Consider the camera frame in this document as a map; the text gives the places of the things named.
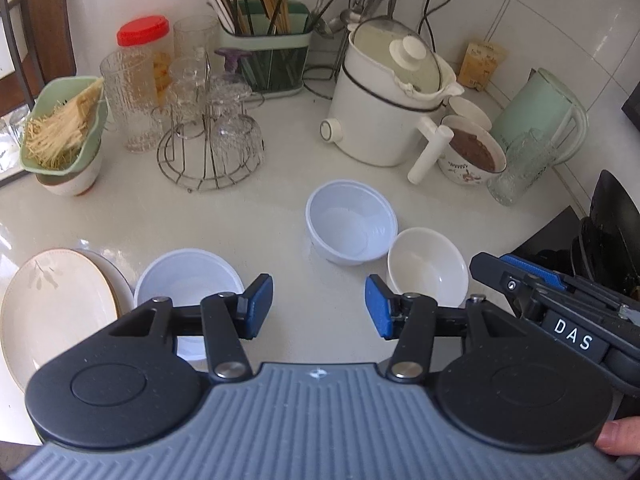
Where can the small white bowl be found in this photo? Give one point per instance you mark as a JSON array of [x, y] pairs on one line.
[[467, 110]]

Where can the gold rim white plate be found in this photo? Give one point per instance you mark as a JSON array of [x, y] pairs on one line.
[[55, 310]]

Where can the white electric cooking pot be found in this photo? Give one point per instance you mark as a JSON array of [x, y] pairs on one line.
[[370, 120]]

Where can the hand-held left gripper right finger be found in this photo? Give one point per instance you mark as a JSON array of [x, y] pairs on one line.
[[378, 307]]

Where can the purple plastic stopper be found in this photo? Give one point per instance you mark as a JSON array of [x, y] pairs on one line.
[[231, 57]]

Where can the yellow paper packet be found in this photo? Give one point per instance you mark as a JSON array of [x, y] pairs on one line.
[[482, 65]]

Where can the white ceramic bowl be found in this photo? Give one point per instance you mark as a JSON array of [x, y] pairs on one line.
[[425, 270]]

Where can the pale green kettle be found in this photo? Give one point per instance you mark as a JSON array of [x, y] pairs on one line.
[[540, 105]]

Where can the green chopstick holder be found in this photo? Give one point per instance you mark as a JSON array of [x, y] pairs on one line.
[[295, 60]]

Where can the tall textured glass cup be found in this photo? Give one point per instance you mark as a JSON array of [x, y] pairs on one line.
[[520, 170]]

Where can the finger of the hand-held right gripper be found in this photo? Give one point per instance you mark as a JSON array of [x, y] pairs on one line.
[[492, 272], [535, 269]]

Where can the floral print bowl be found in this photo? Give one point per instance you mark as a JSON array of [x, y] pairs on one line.
[[460, 170]]

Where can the metal tray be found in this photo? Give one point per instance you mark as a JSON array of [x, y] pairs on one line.
[[7, 172]]

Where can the glass pot lid white knob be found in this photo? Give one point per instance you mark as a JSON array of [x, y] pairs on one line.
[[407, 50]]

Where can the green bowl with noodles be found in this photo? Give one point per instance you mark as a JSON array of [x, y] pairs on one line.
[[95, 125]]

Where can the red lid plastic jar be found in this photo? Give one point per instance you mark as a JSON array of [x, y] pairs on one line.
[[142, 30]]

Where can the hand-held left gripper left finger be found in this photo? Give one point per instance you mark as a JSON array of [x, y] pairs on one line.
[[259, 305]]

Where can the black wok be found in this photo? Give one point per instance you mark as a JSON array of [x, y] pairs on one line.
[[615, 220]]

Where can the black induction cooker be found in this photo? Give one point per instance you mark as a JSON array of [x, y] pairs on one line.
[[555, 235]]

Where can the enoki mushroom bundle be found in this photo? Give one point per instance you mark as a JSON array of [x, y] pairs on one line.
[[60, 130]]

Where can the tall clear glass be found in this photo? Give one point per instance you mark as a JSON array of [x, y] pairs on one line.
[[127, 110], [195, 35]]

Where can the clear glass cup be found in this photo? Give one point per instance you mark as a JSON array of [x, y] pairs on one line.
[[187, 82]]

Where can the person's right hand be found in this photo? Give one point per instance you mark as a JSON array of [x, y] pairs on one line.
[[620, 437]]

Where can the brown wooden cutting board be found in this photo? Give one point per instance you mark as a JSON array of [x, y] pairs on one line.
[[50, 20]]

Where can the white bowl red foot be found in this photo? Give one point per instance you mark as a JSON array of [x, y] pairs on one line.
[[75, 180]]

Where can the pale blue plastic bowl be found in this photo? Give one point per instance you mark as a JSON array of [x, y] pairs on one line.
[[345, 225], [185, 280]]

